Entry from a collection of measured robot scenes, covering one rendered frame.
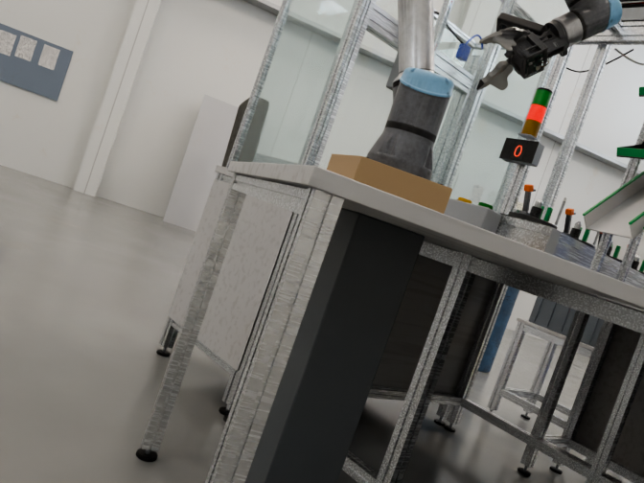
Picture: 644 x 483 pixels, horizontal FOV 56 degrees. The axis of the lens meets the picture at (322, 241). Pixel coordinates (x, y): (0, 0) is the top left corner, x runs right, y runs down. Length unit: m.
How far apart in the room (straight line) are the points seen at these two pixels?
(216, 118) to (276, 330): 8.41
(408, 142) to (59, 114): 8.48
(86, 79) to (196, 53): 1.62
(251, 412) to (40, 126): 8.83
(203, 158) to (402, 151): 7.87
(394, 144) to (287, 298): 0.55
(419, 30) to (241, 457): 1.04
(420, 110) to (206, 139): 7.91
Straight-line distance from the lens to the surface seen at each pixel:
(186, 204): 8.99
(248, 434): 0.93
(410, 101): 1.34
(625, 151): 1.71
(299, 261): 0.87
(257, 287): 2.24
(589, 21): 1.59
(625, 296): 1.13
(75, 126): 9.55
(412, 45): 1.52
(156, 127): 9.50
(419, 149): 1.32
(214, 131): 9.19
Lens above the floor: 0.79
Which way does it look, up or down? 2 degrees down
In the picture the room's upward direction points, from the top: 19 degrees clockwise
